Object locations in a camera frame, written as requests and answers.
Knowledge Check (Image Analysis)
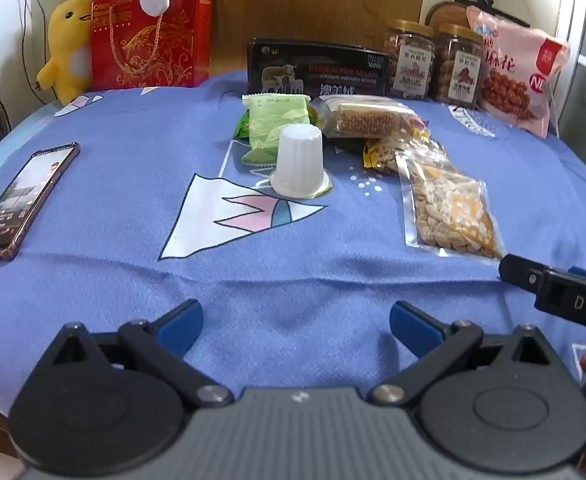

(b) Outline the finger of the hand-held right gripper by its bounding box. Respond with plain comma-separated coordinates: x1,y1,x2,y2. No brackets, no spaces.
499,254,548,295

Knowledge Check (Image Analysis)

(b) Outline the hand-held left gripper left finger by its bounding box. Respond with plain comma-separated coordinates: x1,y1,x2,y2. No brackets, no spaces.
38,299,234,408

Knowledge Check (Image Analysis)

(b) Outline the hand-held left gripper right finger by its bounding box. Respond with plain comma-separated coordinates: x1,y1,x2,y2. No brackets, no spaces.
368,301,568,407

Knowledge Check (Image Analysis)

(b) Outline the clear seed bag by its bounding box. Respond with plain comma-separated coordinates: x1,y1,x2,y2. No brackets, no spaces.
395,152,506,260

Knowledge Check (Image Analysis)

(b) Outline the yellow-edged nut packet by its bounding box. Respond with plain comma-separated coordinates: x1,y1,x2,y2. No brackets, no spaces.
363,135,448,177

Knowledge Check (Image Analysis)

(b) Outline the white plastic jelly cup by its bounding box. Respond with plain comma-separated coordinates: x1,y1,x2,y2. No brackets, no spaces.
269,124,334,198

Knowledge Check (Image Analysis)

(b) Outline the brown snack bar packet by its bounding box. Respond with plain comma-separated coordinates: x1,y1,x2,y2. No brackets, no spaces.
309,95,431,141

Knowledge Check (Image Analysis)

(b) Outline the light green leaf-print packet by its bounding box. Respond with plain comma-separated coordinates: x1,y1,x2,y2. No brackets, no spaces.
241,94,311,167

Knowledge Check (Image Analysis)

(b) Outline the black tin box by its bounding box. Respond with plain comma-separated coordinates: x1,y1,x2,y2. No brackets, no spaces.
247,37,391,106

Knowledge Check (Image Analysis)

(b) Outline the blue printed bedsheet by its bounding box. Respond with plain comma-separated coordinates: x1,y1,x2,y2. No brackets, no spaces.
0,70,586,413

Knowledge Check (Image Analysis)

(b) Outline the pink twisted-dough snack bag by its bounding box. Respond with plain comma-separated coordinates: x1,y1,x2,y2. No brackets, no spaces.
467,5,571,139

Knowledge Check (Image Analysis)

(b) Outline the smartphone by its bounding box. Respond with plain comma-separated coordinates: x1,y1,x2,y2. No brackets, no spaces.
0,142,81,262

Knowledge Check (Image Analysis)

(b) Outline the pecan nut jar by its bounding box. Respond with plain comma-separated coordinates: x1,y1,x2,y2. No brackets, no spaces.
434,22,484,110

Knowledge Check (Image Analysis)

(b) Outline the cashew nut jar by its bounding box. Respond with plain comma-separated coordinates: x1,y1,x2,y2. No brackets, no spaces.
385,19,436,101

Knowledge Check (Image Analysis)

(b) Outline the brown padded board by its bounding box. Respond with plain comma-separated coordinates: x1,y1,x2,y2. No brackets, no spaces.
425,1,474,28

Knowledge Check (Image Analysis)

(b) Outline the red gift box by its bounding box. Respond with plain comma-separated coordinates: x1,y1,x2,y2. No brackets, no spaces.
90,0,214,90

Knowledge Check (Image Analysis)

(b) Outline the yellow duck plush toy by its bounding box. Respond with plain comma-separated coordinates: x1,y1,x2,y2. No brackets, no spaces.
36,0,94,103

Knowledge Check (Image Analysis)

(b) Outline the wooden board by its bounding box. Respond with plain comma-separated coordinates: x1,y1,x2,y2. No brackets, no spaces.
72,0,428,78

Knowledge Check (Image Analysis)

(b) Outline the black strap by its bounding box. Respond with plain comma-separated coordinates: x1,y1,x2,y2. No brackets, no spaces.
462,0,531,28

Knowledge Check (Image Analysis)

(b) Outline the black wall cable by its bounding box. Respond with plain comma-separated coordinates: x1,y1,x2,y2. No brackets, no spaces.
15,0,38,76

